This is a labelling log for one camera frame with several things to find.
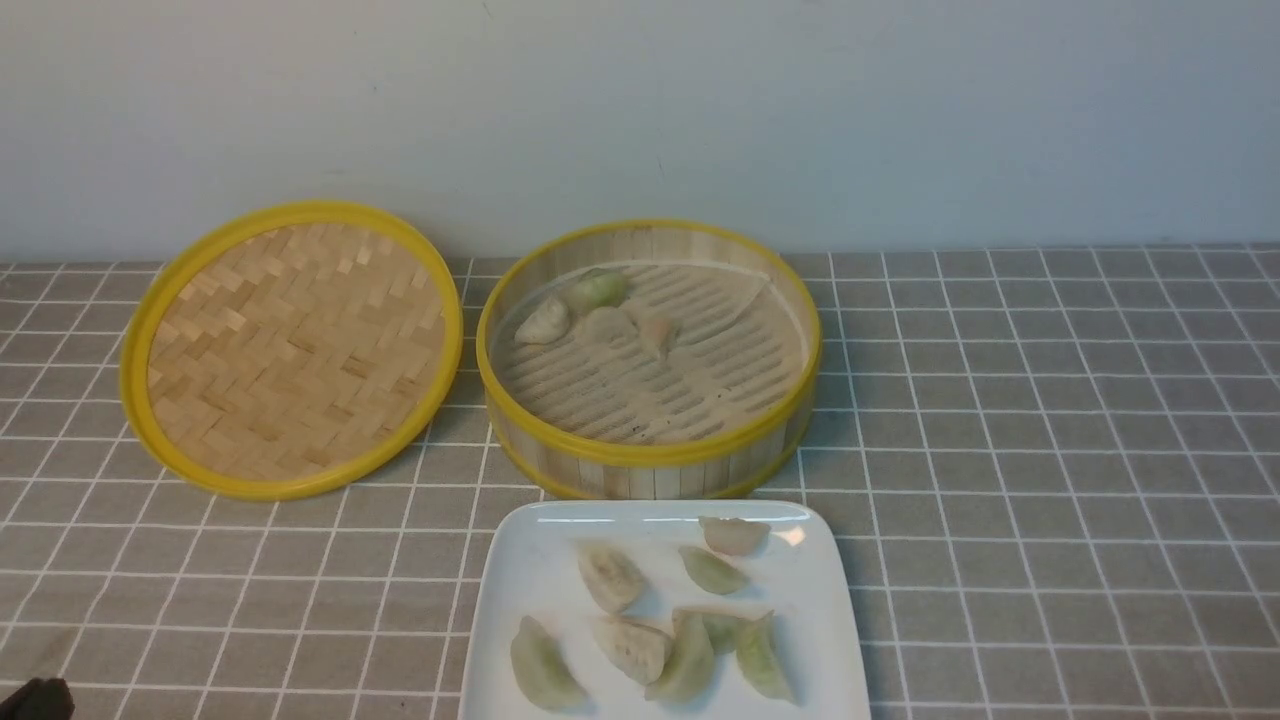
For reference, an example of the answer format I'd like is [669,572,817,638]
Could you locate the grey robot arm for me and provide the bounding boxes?
[0,678,76,720]

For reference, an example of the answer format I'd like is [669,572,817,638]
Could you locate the pinkish dumpling on plate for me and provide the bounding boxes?
[698,516,771,557]

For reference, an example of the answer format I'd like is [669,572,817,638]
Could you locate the small green dumpling on plate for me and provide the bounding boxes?
[678,544,750,596]

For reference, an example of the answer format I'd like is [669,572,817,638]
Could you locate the white speckled dumpling on plate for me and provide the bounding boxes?
[576,542,648,615]

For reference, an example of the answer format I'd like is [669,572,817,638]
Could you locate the white square plate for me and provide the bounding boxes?
[458,498,872,719]

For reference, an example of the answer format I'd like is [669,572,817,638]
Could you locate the green dumpling behind plate centre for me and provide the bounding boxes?
[672,606,774,655]

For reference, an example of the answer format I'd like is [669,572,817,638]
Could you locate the white dumpling plate centre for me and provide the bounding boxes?
[591,616,675,685]

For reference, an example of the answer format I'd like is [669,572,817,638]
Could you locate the green dumpling plate right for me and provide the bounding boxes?
[735,611,797,705]

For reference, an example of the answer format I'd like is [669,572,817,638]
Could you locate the pale green dumpling plate centre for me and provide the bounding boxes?
[645,612,716,705]

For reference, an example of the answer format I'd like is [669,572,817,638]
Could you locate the green dumpling plate left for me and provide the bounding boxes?
[509,615,589,712]

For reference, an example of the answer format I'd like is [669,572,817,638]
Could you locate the bamboo steamer basket yellow rim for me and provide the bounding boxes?
[476,219,822,500]

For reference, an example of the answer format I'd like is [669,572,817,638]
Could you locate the pinkish dumpling in steamer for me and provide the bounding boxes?
[636,314,680,363]

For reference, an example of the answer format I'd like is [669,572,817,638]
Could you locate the green dumpling in steamer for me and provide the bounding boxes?
[562,269,630,316]

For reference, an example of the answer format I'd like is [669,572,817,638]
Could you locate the bamboo steamer lid yellow rim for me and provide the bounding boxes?
[119,201,465,502]

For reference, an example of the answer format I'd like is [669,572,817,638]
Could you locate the grey checked tablecloth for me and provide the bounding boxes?
[1,246,1279,719]

